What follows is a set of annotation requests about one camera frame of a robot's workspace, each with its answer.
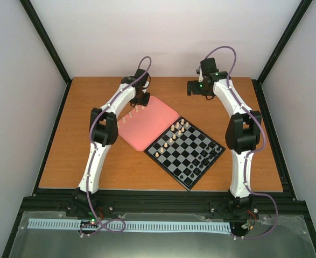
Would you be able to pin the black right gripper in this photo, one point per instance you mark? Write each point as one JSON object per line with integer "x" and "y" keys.
{"x": 195, "y": 91}

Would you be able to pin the black aluminium frame base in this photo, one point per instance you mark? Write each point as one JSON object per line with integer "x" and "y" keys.
{"x": 115, "y": 202}

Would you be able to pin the pink plastic tray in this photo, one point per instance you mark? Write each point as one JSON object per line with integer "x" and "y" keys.
{"x": 147, "y": 124}

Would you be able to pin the light blue cable duct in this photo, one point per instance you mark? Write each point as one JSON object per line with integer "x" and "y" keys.
{"x": 131, "y": 226}

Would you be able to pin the black white chess board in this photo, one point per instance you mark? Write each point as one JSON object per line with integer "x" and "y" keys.
{"x": 177, "y": 159}

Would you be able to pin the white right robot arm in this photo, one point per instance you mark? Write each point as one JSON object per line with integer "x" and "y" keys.
{"x": 244, "y": 129}

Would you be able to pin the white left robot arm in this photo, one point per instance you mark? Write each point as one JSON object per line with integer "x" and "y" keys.
{"x": 103, "y": 130}

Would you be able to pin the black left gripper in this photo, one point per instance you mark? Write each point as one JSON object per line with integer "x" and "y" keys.
{"x": 144, "y": 102}

